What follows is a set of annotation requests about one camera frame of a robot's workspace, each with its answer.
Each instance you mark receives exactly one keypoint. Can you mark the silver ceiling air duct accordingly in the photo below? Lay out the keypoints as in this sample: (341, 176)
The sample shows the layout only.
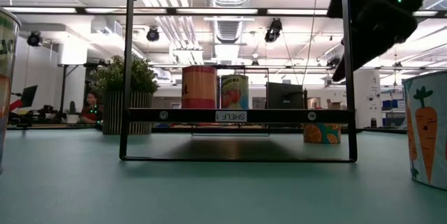
(227, 30)

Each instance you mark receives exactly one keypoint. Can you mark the brown cardboard box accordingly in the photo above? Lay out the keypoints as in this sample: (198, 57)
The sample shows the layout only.
(335, 105)

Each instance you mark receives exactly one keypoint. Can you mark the black ceiling spotlight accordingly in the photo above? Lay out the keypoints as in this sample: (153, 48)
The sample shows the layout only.
(35, 39)
(273, 30)
(152, 34)

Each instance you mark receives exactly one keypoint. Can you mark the black suspended light bar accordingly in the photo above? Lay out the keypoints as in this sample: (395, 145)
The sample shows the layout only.
(171, 11)

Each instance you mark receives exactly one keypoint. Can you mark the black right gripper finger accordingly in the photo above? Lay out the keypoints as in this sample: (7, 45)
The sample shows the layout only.
(366, 49)

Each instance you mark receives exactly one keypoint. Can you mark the mixed fruit label tin can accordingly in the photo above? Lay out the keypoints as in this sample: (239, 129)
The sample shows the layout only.
(199, 88)

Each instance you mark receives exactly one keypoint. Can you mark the peaches label tin can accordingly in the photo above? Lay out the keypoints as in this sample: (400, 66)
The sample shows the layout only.
(7, 77)

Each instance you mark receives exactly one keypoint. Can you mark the tomatoes label tin can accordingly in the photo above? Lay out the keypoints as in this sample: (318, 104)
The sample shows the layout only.
(234, 93)

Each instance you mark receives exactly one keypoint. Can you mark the black background stand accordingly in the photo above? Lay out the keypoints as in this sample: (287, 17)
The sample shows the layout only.
(64, 88)

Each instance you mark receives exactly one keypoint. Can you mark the potted plant in striped pot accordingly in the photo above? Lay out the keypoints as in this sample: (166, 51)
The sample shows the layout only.
(111, 112)

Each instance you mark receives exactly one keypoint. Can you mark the wooden shelf with black frame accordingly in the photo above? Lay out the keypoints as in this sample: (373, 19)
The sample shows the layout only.
(279, 116)

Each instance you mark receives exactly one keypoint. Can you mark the red and black chair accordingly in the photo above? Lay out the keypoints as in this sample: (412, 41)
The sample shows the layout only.
(15, 105)

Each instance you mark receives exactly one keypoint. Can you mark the black computer monitor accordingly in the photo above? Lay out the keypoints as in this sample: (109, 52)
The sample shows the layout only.
(28, 95)
(284, 96)

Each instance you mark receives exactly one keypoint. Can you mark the carrot picture tin can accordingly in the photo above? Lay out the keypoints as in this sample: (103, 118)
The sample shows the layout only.
(426, 130)

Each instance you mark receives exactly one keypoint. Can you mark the blue storage bin rack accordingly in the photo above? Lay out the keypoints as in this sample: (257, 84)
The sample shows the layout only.
(394, 104)

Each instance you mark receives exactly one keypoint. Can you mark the person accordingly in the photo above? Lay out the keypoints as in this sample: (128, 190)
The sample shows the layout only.
(91, 110)

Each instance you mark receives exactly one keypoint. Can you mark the short orange slices tin can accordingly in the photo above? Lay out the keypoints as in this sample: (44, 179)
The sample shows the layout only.
(321, 134)

